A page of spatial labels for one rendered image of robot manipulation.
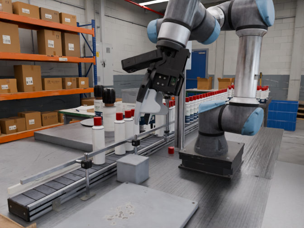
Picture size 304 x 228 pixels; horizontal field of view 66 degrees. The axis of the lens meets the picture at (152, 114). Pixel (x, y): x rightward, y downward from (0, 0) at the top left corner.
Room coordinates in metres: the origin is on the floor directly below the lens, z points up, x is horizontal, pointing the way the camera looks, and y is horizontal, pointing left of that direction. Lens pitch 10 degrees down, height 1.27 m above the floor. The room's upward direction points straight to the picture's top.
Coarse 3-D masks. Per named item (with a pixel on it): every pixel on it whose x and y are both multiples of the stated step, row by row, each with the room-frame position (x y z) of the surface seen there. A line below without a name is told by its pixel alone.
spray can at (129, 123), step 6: (126, 114) 1.14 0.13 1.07; (126, 120) 1.13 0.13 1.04; (132, 120) 1.14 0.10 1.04; (126, 126) 1.13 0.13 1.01; (132, 126) 1.14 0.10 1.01; (126, 132) 1.13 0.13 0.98; (132, 132) 1.14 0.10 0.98; (126, 144) 1.13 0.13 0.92; (126, 150) 1.13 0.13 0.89; (132, 150) 1.14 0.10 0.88
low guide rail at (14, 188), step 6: (108, 150) 1.07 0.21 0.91; (66, 168) 0.86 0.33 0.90; (48, 174) 0.80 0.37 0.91; (54, 174) 0.82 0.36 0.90; (36, 180) 0.76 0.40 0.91; (42, 180) 0.77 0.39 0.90; (12, 186) 0.69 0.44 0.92; (18, 186) 0.70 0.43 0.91; (24, 186) 0.72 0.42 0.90; (12, 192) 0.69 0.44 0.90
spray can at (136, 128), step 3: (132, 111) 1.19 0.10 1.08; (132, 114) 1.19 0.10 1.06; (132, 117) 1.18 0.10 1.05; (138, 123) 1.19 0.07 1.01; (135, 126) 1.18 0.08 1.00; (138, 126) 1.19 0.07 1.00; (135, 129) 1.18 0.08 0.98; (138, 129) 1.19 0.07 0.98; (135, 132) 1.18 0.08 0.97; (138, 132) 1.19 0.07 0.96; (138, 138) 1.19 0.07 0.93; (138, 147) 1.19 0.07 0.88
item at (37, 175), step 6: (174, 120) 1.51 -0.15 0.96; (162, 126) 1.36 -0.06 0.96; (144, 132) 1.20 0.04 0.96; (150, 132) 1.25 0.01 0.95; (126, 138) 1.08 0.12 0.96; (132, 138) 1.10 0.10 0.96; (114, 144) 0.99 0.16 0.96; (120, 144) 1.03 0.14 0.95; (96, 150) 0.91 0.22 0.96; (102, 150) 0.93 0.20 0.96; (84, 156) 0.84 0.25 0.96; (90, 156) 0.87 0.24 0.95; (66, 162) 0.78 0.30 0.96; (72, 162) 0.79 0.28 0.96; (54, 168) 0.73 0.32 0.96; (60, 168) 0.75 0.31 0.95; (36, 174) 0.68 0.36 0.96; (42, 174) 0.69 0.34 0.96; (24, 180) 0.65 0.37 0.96; (30, 180) 0.66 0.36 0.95
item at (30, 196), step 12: (144, 144) 1.25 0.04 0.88; (108, 156) 1.07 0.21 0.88; (120, 156) 1.07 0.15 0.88; (96, 168) 0.92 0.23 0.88; (60, 180) 0.81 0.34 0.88; (72, 180) 0.81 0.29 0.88; (24, 192) 0.72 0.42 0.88; (36, 192) 0.72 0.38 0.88; (48, 192) 0.72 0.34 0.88; (24, 204) 0.65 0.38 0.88
